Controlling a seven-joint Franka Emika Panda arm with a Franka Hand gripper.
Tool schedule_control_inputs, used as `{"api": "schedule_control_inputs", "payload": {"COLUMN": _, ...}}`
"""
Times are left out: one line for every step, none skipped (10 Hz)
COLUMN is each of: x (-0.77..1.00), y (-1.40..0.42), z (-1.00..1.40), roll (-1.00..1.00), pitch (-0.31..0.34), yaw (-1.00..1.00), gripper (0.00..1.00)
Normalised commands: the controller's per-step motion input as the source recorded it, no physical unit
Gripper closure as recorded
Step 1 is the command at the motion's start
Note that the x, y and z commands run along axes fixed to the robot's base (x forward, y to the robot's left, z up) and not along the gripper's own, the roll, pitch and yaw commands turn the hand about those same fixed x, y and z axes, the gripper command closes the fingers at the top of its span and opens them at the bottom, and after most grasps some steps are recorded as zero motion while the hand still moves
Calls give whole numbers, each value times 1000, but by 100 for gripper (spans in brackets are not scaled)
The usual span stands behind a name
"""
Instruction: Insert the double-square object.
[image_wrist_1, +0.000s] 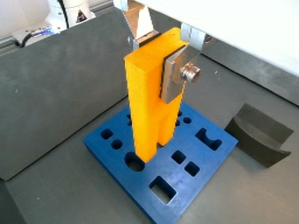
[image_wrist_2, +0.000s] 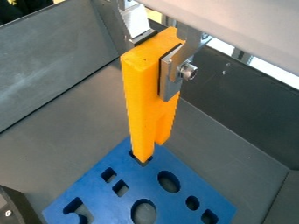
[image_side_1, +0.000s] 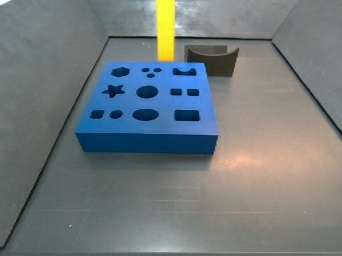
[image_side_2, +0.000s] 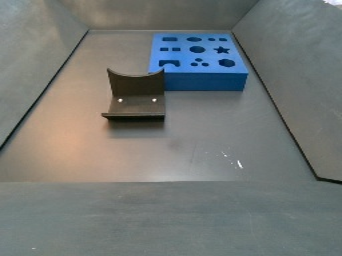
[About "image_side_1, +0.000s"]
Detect black curved holder stand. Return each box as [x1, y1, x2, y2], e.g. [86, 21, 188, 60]
[185, 45, 240, 77]

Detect yellow double-square peg object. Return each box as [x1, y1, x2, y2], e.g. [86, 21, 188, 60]
[156, 0, 176, 61]

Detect blue foam shape-sorter block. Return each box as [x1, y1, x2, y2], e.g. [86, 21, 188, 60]
[75, 62, 220, 154]

